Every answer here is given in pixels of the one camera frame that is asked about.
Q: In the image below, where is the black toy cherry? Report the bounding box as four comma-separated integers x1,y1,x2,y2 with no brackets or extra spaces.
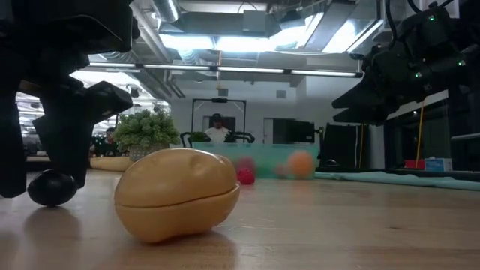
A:
27,169,79,208

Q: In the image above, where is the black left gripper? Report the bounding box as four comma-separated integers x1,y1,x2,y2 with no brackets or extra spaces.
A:
0,52,134,199

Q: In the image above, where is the light blue cloth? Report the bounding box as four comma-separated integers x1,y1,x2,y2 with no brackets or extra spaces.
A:
314,171,480,191

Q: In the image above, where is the tan toy potato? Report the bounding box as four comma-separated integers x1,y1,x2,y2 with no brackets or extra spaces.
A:
114,148,241,244

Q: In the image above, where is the teal translucent tupperware container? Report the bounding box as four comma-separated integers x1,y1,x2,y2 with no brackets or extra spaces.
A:
193,141,320,180

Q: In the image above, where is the person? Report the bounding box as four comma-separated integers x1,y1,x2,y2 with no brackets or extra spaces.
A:
89,127,121,158
204,112,233,144

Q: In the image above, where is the yellow pole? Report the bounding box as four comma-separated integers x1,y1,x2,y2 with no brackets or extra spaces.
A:
415,100,427,169

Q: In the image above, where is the red toy raspberry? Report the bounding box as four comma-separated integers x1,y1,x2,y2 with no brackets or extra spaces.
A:
237,167,257,186

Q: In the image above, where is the black cabinet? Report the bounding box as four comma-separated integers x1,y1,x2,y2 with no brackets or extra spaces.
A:
320,121,371,170

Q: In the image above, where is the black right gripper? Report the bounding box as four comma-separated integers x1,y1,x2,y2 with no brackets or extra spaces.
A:
331,5,470,127

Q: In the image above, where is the long ceiling light fixture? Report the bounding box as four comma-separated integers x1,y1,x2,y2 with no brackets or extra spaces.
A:
88,61,363,79

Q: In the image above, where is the black background rig frame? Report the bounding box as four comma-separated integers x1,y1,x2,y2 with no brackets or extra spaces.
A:
190,97,248,144

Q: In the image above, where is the smooth orange toy fruit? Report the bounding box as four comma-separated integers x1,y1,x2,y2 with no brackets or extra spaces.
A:
287,150,315,179

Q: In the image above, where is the blue cardboard box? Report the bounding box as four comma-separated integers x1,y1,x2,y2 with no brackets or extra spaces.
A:
424,157,454,173

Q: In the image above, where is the green potted plant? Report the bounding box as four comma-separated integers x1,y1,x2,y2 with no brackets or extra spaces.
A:
113,109,182,162

